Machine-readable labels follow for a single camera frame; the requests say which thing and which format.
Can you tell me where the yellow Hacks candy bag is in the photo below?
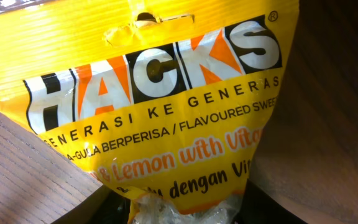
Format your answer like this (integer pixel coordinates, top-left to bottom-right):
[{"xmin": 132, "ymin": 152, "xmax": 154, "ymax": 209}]
[{"xmin": 0, "ymin": 0, "xmax": 299, "ymax": 223}]

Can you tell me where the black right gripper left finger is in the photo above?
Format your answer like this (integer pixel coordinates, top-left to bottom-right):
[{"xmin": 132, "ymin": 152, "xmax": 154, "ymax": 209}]
[{"xmin": 52, "ymin": 185, "xmax": 129, "ymax": 224}]

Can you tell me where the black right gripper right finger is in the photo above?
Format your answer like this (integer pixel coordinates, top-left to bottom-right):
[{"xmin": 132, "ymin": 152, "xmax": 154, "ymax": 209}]
[{"xmin": 237, "ymin": 180, "xmax": 306, "ymax": 224}]

